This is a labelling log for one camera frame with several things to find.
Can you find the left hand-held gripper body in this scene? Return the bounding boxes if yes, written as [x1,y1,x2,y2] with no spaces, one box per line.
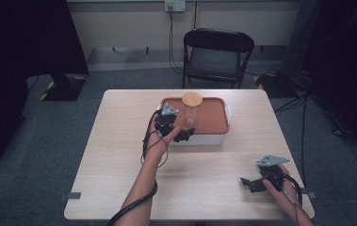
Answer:
[154,103,180,137]

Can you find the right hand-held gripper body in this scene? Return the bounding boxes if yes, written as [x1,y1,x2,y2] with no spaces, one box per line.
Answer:
[249,154,291,193]

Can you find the clear glass jar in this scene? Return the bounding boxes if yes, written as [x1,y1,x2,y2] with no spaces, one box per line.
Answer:
[183,103,200,130]

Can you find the white box with orange lid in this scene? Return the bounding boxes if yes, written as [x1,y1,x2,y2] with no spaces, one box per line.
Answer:
[156,96,232,147]

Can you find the round wooden jar lid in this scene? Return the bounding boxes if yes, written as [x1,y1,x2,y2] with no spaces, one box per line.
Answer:
[181,91,203,107]

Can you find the person's right hand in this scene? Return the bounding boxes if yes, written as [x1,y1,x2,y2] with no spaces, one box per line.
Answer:
[262,164,294,205]

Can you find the person's left hand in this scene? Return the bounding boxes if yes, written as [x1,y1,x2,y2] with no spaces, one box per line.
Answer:
[143,113,182,167]

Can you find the black folding chair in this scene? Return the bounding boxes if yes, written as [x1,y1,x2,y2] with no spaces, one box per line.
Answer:
[181,27,256,90]

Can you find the black stand base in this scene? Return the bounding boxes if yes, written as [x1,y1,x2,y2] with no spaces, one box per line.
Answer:
[39,73,89,103]
[253,73,300,99]

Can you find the black curtain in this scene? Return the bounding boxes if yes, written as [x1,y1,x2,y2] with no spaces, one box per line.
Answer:
[0,0,89,173]
[300,0,357,165]

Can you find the right hand-held gripper black cable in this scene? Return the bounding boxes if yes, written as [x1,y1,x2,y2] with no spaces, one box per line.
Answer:
[280,172,304,226]

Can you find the hand-held gripper black cable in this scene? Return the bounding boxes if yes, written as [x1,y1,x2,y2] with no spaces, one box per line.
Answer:
[280,172,304,226]
[105,107,170,226]

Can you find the left hand-held gripper black cable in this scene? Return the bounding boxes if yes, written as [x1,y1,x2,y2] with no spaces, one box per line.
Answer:
[105,107,170,226]

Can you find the grey table bracket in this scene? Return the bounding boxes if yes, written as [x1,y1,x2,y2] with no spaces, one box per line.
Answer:
[300,187,317,200]
[58,191,82,202]

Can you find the black floor cable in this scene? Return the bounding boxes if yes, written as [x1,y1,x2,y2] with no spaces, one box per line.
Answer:
[273,90,345,189]

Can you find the black wall socket cable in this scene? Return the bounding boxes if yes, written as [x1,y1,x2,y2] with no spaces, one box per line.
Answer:
[167,5,185,75]

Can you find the white wall socket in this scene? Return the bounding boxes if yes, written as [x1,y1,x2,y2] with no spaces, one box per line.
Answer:
[164,0,187,13]

